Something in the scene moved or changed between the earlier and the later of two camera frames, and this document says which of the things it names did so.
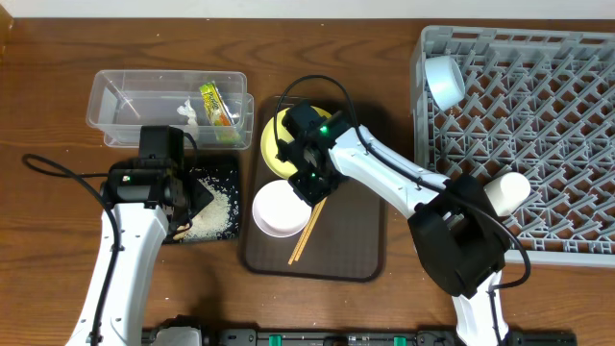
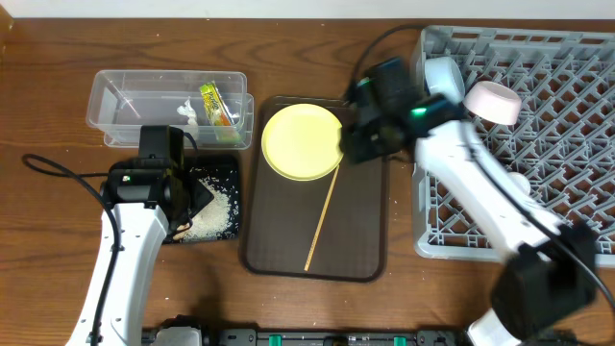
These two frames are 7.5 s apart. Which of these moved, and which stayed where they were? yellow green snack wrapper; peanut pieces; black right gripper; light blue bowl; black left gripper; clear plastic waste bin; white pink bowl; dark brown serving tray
Moved: white pink bowl; black right gripper
Stayed: peanut pieces; dark brown serving tray; black left gripper; light blue bowl; yellow green snack wrapper; clear plastic waste bin
